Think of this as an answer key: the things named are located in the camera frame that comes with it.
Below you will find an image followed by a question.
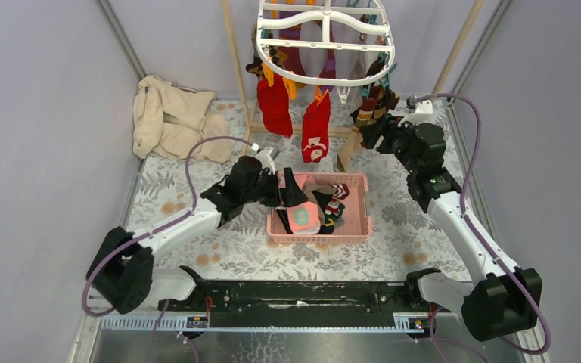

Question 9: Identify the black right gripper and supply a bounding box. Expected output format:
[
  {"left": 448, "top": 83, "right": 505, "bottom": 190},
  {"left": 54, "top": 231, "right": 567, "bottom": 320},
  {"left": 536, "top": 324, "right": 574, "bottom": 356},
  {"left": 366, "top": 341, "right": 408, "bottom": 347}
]
[{"left": 359, "top": 113, "right": 420, "bottom": 175}]

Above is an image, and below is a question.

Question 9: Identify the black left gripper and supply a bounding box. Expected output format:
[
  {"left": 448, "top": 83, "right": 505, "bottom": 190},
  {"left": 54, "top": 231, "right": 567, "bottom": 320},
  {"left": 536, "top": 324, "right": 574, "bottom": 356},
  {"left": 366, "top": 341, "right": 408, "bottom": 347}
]
[{"left": 241, "top": 169, "right": 308, "bottom": 209}]

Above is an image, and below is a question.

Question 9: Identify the black pinstriped sock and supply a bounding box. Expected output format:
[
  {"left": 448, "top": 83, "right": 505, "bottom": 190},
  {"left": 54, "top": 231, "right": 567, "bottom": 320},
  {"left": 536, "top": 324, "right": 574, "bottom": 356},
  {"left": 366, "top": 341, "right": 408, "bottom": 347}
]
[{"left": 275, "top": 208, "right": 293, "bottom": 234}]

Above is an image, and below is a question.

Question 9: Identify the pink sock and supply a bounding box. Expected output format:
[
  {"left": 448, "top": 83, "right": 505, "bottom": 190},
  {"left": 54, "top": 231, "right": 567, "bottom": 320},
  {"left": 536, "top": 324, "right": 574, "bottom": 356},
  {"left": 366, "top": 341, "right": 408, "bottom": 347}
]
[{"left": 287, "top": 174, "right": 323, "bottom": 235}]

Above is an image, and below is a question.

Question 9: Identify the brown argyle sock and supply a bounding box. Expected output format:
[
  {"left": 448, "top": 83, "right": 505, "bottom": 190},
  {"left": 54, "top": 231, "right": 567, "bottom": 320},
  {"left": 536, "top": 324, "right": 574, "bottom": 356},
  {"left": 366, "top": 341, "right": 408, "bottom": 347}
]
[{"left": 362, "top": 65, "right": 400, "bottom": 123}]

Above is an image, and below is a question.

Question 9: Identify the teal green sock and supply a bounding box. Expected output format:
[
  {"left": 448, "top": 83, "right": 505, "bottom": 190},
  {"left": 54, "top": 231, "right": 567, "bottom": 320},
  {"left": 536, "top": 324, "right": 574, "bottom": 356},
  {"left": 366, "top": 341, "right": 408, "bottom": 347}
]
[{"left": 325, "top": 198, "right": 345, "bottom": 226}]

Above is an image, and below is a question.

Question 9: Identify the beige long sock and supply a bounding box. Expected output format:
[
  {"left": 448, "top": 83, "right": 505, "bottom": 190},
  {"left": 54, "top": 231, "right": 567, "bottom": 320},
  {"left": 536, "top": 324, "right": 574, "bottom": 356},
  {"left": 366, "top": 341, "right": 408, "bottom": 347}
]
[{"left": 303, "top": 182, "right": 350, "bottom": 200}]

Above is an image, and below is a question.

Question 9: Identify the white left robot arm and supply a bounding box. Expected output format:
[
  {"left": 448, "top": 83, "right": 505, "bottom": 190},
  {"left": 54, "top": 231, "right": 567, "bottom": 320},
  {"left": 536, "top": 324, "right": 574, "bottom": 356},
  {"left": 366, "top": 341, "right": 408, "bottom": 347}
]
[{"left": 82, "top": 156, "right": 308, "bottom": 316}]

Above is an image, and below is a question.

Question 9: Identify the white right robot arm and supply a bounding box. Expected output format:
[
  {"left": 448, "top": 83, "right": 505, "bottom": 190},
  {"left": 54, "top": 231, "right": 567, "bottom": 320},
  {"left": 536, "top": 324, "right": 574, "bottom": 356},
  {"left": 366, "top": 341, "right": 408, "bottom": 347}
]
[{"left": 359, "top": 115, "right": 547, "bottom": 341}]

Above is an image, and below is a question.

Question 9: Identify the wooden hanger stand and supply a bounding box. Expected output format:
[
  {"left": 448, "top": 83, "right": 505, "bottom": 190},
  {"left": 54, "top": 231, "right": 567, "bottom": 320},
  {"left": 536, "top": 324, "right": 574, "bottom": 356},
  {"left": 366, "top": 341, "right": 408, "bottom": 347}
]
[{"left": 220, "top": 0, "right": 487, "bottom": 175}]

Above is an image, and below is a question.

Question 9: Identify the white round clip hanger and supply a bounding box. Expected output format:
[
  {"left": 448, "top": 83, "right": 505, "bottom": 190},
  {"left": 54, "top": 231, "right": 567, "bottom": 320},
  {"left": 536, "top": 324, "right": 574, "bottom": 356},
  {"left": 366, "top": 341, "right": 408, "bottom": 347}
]
[{"left": 254, "top": 1, "right": 396, "bottom": 88}]

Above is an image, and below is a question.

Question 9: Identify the red santa sock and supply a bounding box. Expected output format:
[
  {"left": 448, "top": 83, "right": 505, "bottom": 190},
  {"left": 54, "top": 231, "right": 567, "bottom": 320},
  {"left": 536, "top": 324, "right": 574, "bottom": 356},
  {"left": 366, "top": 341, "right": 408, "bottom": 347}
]
[{"left": 301, "top": 95, "right": 331, "bottom": 163}]

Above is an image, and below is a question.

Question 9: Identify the pink plastic basket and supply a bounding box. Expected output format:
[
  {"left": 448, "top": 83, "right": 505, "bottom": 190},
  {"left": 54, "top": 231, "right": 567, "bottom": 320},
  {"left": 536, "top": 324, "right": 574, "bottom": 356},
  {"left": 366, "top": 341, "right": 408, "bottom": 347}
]
[{"left": 266, "top": 172, "right": 372, "bottom": 244}]

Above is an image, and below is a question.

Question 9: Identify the magenta purple striped sock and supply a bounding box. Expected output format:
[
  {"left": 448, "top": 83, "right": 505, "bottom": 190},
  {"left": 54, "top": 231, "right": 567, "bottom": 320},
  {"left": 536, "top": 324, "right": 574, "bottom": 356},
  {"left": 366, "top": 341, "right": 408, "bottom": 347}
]
[{"left": 278, "top": 20, "right": 336, "bottom": 78}]

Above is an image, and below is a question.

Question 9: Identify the cream crumpled cloth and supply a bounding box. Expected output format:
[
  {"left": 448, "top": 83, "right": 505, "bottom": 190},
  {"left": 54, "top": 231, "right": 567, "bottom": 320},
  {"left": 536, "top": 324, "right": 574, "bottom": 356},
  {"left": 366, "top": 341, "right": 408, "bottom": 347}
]
[{"left": 132, "top": 75, "right": 233, "bottom": 163}]

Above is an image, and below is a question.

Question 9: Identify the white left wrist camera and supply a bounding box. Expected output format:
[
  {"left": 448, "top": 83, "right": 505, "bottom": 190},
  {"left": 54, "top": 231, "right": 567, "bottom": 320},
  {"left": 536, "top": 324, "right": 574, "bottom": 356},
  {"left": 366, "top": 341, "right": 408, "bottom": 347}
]
[{"left": 250, "top": 143, "right": 280, "bottom": 174}]

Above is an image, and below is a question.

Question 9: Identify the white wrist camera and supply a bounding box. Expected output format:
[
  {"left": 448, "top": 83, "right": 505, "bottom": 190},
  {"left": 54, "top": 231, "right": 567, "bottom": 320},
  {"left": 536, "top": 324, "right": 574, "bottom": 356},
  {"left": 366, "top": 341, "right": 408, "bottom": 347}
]
[
  {"left": 250, "top": 143, "right": 280, "bottom": 174},
  {"left": 399, "top": 97, "right": 433, "bottom": 126}
]

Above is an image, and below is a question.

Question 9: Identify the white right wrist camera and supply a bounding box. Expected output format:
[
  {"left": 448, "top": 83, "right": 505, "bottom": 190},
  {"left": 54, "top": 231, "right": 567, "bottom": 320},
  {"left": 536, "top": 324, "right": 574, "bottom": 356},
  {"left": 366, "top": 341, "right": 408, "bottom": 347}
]
[{"left": 399, "top": 97, "right": 433, "bottom": 126}]

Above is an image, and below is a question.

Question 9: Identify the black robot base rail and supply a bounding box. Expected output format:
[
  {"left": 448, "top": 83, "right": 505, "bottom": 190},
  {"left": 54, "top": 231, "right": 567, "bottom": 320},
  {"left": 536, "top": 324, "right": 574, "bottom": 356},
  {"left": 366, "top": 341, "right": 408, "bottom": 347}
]
[{"left": 158, "top": 280, "right": 435, "bottom": 337}]

